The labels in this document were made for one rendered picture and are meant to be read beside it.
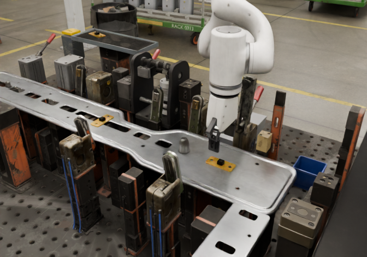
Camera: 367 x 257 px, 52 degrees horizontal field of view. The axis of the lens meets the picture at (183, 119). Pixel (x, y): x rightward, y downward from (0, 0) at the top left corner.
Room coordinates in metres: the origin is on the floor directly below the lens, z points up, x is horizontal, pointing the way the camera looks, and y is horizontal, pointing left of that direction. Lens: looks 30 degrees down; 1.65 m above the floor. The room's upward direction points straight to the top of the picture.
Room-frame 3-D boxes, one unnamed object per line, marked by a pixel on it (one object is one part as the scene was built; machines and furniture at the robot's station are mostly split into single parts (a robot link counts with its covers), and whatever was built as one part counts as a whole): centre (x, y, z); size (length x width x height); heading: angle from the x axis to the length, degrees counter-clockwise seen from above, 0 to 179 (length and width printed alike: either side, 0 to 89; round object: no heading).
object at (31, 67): (1.60, 0.69, 0.88); 0.11 x 0.10 x 0.36; 147
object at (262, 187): (1.15, 0.30, 1.00); 1.38 x 0.22 x 0.02; 57
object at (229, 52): (0.89, -0.11, 1.33); 0.09 x 0.08 x 0.13; 86
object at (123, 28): (4.06, 0.74, 0.36); 0.54 x 0.50 x 0.73; 146
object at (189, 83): (1.20, -0.02, 0.91); 0.07 x 0.05 x 0.42; 147
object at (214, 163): (0.89, -0.11, 1.01); 0.08 x 0.04 x 0.01; 57
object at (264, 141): (0.95, -0.24, 0.88); 0.04 x 0.04 x 0.36; 57
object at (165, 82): (1.26, 0.09, 0.94); 0.18 x 0.13 x 0.49; 57
